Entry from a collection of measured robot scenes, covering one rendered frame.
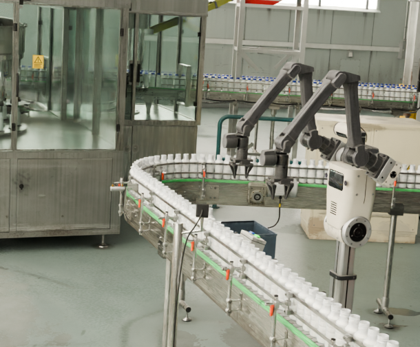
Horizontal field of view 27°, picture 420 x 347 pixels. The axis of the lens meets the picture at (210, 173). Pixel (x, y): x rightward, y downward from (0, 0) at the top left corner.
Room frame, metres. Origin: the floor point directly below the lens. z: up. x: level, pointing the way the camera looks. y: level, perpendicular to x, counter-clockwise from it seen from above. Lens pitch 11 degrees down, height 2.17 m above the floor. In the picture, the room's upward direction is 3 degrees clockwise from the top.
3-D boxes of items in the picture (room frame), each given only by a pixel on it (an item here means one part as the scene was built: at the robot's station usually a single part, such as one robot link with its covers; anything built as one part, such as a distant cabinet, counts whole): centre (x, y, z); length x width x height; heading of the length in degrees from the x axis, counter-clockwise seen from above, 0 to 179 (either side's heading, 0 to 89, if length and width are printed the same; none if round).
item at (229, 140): (4.17, -0.11, 1.57); 0.12 x 0.09 x 0.12; 112
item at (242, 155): (4.19, -0.15, 1.47); 0.10 x 0.07 x 0.07; 113
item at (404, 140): (8.59, -1.53, 0.59); 1.10 x 0.62 x 1.18; 94
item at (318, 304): (3.05, -0.44, 1.08); 0.06 x 0.06 x 0.17
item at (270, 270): (3.44, -0.28, 1.08); 0.06 x 0.06 x 0.17
